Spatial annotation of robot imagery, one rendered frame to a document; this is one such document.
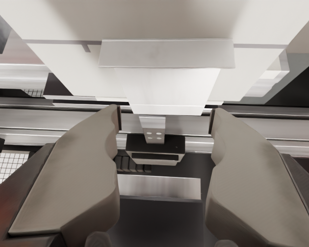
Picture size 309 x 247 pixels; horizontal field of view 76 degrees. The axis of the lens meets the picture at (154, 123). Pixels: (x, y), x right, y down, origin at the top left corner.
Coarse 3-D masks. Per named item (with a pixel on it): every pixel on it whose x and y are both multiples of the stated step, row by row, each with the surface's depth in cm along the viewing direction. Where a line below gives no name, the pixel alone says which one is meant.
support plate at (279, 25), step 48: (0, 0) 11; (48, 0) 11; (96, 0) 11; (144, 0) 10; (192, 0) 10; (240, 0) 10; (288, 0) 10; (48, 48) 14; (96, 48) 14; (240, 48) 13; (96, 96) 22; (240, 96) 20
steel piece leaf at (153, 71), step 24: (120, 48) 13; (144, 48) 13; (168, 48) 13; (192, 48) 13; (216, 48) 12; (120, 72) 17; (144, 72) 16; (168, 72) 16; (192, 72) 16; (216, 72) 16; (144, 96) 21; (168, 96) 20; (192, 96) 20
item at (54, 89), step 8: (48, 80) 23; (56, 80) 23; (48, 88) 23; (56, 88) 22; (64, 88) 22; (48, 96) 22; (56, 96) 22; (64, 96) 22; (72, 96) 22; (80, 96) 22; (88, 96) 22; (56, 104) 24; (64, 104) 24; (72, 104) 24; (80, 104) 24; (88, 104) 24; (96, 104) 24; (104, 104) 24; (120, 104) 24; (128, 104) 24; (208, 104) 24
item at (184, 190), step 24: (120, 192) 20; (144, 192) 20; (168, 192) 20; (192, 192) 20; (120, 216) 18; (144, 216) 18; (168, 216) 18; (192, 216) 18; (120, 240) 18; (144, 240) 18; (168, 240) 18; (192, 240) 18
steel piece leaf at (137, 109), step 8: (136, 104) 23; (144, 104) 23; (136, 112) 25; (144, 112) 25; (152, 112) 25; (160, 112) 25; (168, 112) 24; (176, 112) 24; (184, 112) 24; (192, 112) 24; (200, 112) 24
